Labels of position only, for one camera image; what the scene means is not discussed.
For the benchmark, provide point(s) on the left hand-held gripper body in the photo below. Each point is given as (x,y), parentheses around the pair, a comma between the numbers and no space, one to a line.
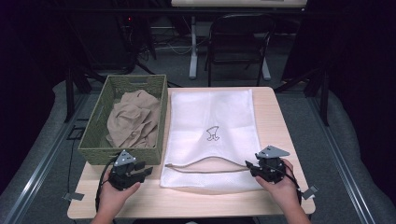
(123,177)

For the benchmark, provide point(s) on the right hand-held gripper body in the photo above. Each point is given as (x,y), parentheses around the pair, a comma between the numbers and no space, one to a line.
(271,169)

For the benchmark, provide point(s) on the green woven basket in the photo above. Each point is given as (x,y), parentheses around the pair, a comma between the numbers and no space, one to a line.
(93,149)

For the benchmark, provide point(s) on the beige garment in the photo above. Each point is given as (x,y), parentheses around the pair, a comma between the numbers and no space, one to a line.
(134,121)

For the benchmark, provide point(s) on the white mesh laundry bag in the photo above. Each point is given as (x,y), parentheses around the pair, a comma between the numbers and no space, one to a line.
(211,112)

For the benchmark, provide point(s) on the person's left hand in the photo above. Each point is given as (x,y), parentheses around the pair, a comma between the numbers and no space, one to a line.
(113,199)

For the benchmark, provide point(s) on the person's right hand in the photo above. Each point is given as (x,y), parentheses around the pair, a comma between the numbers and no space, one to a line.
(285,193)

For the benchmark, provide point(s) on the grey metal table clip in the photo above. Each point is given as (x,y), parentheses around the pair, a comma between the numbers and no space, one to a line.
(309,192)
(73,196)

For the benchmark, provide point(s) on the black floor socket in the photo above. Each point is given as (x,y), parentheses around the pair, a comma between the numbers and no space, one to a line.
(75,133)

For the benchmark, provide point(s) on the black metal stand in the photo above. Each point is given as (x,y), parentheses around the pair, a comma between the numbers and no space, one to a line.
(325,99)
(69,93)

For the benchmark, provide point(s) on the dark equipment box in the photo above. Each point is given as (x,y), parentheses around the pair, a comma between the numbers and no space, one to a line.
(106,43)

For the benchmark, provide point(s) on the black folding chair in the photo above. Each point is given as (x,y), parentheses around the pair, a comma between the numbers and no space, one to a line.
(236,40)

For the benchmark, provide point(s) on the white desk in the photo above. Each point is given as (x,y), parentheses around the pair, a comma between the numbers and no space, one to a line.
(236,3)

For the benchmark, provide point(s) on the metal floor rail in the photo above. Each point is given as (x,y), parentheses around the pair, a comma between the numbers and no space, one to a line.
(37,174)
(342,161)

